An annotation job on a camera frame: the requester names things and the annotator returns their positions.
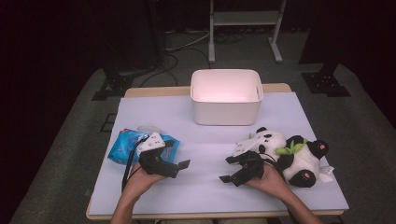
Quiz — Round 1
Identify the grey floor cable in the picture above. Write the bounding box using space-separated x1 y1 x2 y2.
164 29 213 52

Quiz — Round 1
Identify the blue wet wipe pack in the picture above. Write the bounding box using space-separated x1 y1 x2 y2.
106 125 181 173

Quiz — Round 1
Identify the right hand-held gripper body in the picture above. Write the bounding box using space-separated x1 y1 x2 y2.
233 136 266 183

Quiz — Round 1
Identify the white plastic storage box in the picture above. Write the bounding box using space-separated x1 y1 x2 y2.
190 68 264 127

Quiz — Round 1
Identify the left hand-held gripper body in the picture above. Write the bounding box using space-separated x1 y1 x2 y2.
136 132 180 179

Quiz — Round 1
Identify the hand-held gripper cable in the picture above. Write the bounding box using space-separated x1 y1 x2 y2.
120 136 149 192
261 157 288 181

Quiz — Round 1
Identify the white metal stand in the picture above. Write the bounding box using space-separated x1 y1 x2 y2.
207 0 288 64

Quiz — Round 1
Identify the person's left hand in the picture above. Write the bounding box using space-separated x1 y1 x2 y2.
121 161 166 203

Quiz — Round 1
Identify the left hand-held gripper cable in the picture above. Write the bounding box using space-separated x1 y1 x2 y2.
120 136 149 192

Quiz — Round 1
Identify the person's right hand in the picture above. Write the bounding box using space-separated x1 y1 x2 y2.
245 161 294 203

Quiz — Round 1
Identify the black stand base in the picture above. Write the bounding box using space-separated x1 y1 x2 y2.
301 63 351 98
92 68 134 102

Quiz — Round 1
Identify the black floor cable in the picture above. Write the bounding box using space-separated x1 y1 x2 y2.
139 48 213 88

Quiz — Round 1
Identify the black square floor plate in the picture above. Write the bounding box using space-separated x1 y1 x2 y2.
100 113 118 133

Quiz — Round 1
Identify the right hand-held gripper cable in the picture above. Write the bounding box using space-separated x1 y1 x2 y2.
261 157 288 181

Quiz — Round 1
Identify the wooden table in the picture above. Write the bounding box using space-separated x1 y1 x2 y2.
85 82 345 221

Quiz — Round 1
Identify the panda plush toy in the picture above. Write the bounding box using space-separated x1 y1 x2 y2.
247 126 335 189

